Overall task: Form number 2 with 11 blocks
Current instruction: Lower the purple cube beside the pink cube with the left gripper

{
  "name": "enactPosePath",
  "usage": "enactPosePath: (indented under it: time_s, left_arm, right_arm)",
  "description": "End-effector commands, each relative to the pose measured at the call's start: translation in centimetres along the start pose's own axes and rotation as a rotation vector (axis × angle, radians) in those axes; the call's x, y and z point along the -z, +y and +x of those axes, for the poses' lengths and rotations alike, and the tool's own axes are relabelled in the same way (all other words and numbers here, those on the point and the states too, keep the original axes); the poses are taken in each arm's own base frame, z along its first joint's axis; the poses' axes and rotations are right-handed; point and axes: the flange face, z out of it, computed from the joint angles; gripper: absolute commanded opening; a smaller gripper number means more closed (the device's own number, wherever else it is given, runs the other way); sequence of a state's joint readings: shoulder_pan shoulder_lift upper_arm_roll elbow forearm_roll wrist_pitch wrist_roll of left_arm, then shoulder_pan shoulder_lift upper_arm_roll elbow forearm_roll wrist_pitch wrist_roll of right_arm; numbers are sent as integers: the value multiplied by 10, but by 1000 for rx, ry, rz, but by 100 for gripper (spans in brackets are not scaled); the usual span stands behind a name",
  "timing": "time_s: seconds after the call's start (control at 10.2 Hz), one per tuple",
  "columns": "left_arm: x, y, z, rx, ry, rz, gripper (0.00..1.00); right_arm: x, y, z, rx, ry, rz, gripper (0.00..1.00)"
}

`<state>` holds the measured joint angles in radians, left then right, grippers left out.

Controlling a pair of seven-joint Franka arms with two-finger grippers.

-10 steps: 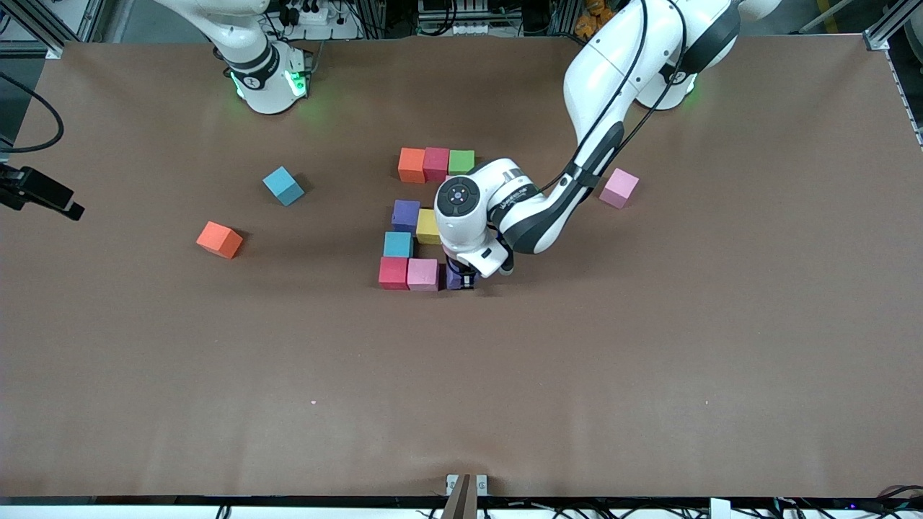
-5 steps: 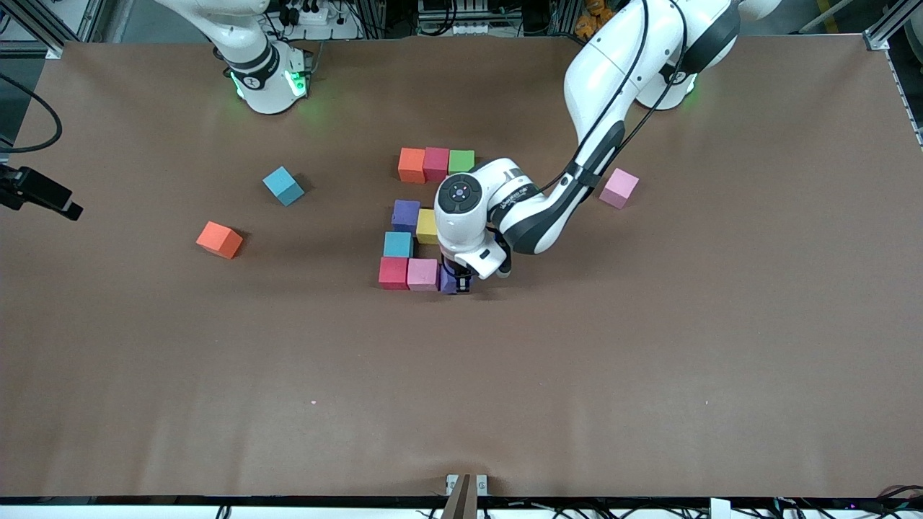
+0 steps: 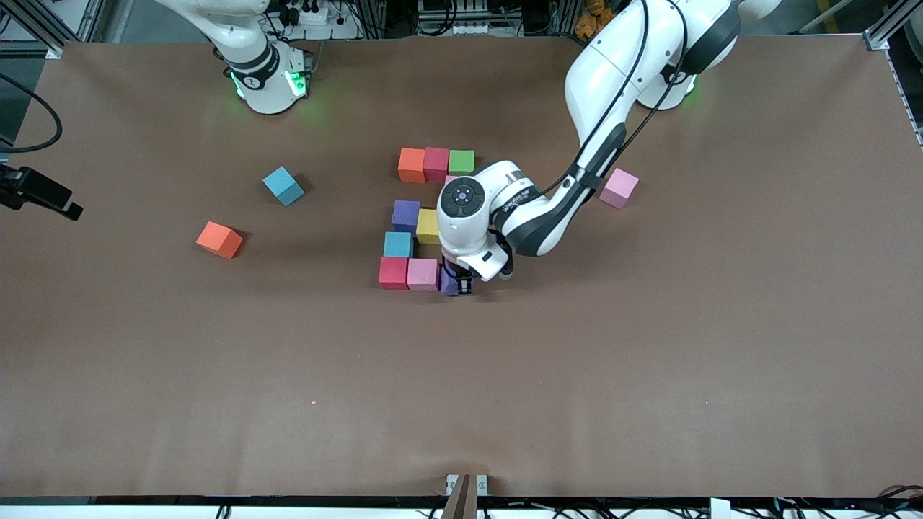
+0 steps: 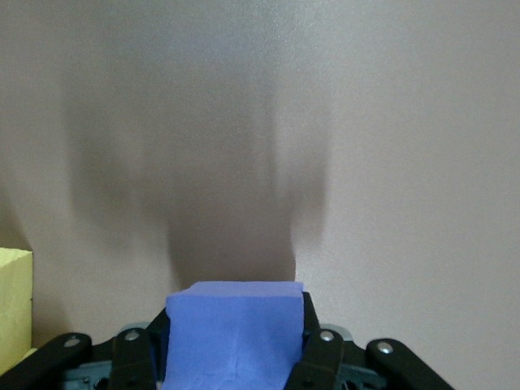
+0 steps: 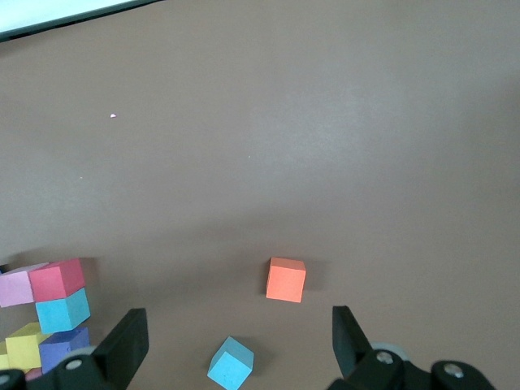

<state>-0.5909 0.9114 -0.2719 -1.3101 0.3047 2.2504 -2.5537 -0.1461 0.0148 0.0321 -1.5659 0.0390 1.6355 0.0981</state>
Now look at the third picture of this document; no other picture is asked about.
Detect crimson foam cube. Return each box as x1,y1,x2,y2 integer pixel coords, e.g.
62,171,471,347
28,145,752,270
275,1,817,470
423,146,451,183
379,257,410,290

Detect orange foam cube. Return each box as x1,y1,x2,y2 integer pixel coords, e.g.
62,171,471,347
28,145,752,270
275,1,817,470
195,221,244,260
399,148,426,184

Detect bag of orange items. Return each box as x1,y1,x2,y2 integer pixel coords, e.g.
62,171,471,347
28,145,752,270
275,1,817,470
575,0,614,40

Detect white power strip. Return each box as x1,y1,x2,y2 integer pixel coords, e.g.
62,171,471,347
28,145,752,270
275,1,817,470
285,2,340,27

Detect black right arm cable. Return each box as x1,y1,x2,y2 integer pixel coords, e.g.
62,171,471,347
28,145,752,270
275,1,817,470
0,72,64,154

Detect aluminium frame profile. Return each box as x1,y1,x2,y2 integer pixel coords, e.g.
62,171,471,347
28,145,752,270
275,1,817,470
0,0,66,60
867,0,923,53

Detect metal bracket with brown post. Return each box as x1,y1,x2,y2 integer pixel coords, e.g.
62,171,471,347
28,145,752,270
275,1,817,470
445,473,489,519

